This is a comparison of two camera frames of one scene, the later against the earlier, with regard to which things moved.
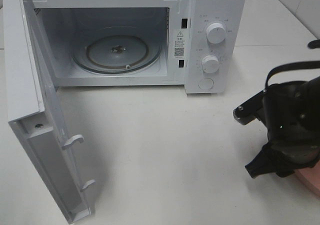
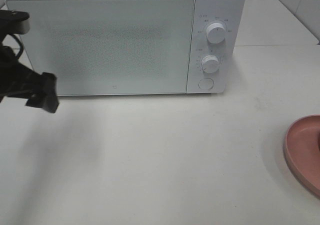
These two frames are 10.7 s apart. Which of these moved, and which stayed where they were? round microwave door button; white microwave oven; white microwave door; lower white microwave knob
Moved: white microwave door
Stayed: round microwave door button; white microwave oven; lower white microwave knob
